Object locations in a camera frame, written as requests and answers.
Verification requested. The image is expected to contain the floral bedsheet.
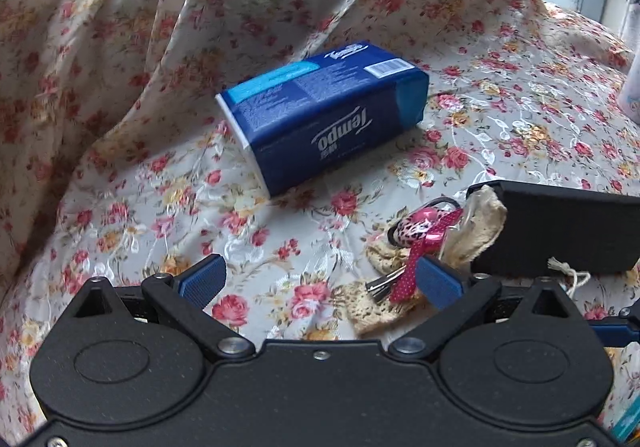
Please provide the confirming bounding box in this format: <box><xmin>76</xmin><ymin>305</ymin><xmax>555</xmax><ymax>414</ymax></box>
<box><xmin>0</xmin><ymin>2</ymin><xmax>640</xmax><ymax>428</ymax></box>

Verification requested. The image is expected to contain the beige crochet lace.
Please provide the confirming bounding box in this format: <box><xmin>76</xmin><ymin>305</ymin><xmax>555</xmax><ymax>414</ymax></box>
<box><xmin>332</xmin><ymin>187</ymin><xmax>508</xmax><ymax>335</ymax></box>

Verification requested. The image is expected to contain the floral lace-trimmed cloth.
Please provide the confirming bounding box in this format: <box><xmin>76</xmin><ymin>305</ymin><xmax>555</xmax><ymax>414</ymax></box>
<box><xmin>0</xmin><ymin>0</ymin><xmax>551</xmax><ymax>278</ymax></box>

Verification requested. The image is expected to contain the pink leopard bow hair clip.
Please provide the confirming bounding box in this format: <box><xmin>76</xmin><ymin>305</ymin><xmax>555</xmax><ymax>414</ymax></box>
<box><xmin>365</xmin><ymin>197</ymin><xmax>466</xmax><ymax>304</ymax></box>

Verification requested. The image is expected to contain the blue tissue box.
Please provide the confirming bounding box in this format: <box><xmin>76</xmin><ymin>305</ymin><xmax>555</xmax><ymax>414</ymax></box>
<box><xmin>216</xmin><ymin>41</ymin><xmax>430</xmax><ymax>200</ymax></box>

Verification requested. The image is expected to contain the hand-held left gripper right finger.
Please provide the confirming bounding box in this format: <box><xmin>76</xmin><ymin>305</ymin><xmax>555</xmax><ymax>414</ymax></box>
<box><xmin>389</xmin><ymin>254</ymin><xmax>581</xmax><ymax>363</ymax></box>

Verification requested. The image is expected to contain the white bunny print bottle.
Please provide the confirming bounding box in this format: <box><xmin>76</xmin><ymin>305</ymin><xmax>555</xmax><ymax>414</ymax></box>
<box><xmin>617</xmin><ymin>0</ymin><xmax>640</xmax><ymax>122</ymax></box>

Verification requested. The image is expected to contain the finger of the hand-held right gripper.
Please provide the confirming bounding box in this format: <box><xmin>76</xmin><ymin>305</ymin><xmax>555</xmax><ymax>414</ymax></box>
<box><xmin>587</xmin><ymin>303</ymin><xmax>640</xmax><ymax>349</ymax></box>

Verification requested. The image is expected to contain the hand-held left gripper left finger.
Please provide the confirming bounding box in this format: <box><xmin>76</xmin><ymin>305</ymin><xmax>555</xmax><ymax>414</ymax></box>
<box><xmin>70</xmin><ymin>254</ymin><xmax>256</xmax><ymax>363</ymax></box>

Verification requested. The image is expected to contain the black box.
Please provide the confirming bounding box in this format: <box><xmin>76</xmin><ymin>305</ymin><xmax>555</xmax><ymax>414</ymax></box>
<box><xmin>467</xmin><ymin>179</ymin><xmax>640</xmax><ymax>278</ymax></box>

